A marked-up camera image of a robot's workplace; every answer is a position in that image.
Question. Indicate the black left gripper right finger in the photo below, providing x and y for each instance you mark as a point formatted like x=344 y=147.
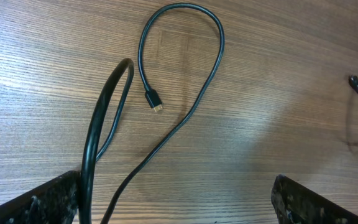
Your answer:
x=295 y=204

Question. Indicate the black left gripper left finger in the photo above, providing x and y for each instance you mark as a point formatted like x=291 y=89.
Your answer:
x=55 y=201

